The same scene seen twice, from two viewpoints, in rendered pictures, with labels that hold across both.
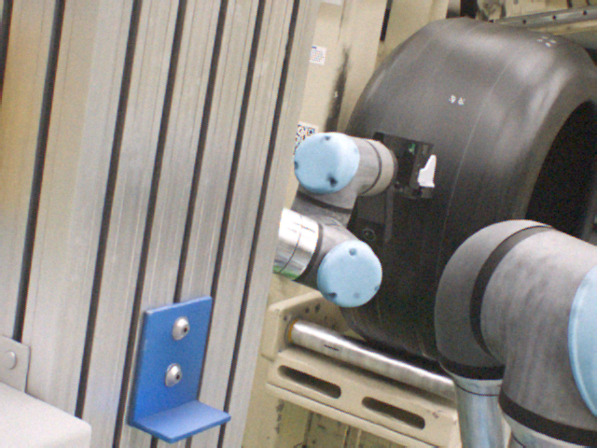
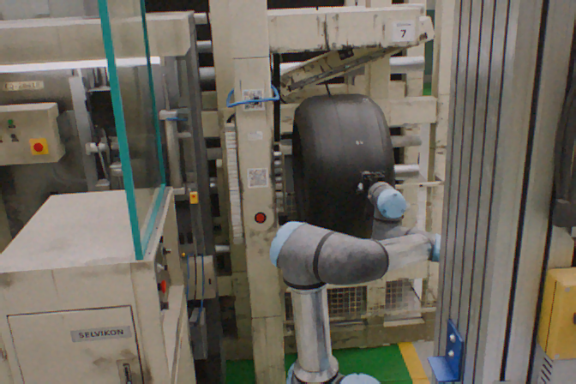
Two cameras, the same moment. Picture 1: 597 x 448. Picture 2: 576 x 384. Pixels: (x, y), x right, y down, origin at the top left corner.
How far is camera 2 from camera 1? 1.13 m
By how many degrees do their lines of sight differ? 32
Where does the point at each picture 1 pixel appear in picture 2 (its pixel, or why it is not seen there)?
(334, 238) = (430, 237)
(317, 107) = (264, 159)
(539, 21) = (311, 81)
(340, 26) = (267, 119)
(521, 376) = not seen: outside the picture
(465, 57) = (347, 121)
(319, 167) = (396, 208)
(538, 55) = (373, 110)
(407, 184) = not seen: hidden behind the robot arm
